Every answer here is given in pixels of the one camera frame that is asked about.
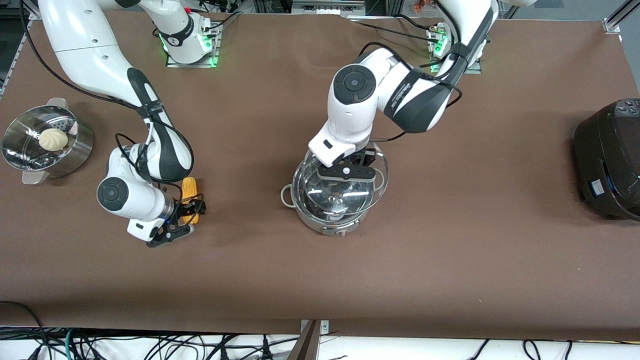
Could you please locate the yellow corn cob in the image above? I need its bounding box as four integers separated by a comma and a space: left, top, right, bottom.
180, 177, 201, 225

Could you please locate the round glass pot lid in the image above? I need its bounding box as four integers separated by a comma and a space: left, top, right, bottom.
292, 142, 390, 221

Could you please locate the grey pot with steel interior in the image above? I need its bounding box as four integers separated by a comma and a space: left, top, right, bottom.
280, 162, 386, 237

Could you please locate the stainless steel steamer pot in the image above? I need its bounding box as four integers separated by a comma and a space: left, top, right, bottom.
1, 97, 95, 185

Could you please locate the white steamed bun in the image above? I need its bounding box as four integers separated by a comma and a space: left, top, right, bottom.
39, 128, 69, 152

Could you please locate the grey equipment box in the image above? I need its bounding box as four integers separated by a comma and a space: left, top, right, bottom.
291, 0, 368, 16

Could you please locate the dark angled bar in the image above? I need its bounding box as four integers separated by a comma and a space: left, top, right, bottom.
288, 320, 322, 360

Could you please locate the black rice cooker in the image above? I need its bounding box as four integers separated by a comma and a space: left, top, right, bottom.
573, 98, 640, 222

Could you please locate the black cable on table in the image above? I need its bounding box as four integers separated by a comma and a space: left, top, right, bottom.
350, 14, 443, 41

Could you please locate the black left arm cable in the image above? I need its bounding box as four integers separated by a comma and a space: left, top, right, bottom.
359, 0, 471, 144

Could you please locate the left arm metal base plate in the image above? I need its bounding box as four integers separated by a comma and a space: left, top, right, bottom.
428, 24, 484, 75

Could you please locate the black looped floor cable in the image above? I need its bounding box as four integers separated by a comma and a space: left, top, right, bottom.
0, 300, 48, 360

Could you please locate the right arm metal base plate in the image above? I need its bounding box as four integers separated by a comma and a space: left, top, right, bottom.
165, 21, 221, 69

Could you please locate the metal table edge bracket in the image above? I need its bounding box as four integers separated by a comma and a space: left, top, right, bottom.
300, 319, 330, 335

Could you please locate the aluminium frame profile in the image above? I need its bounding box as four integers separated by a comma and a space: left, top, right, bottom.
602, 0, 640, 34

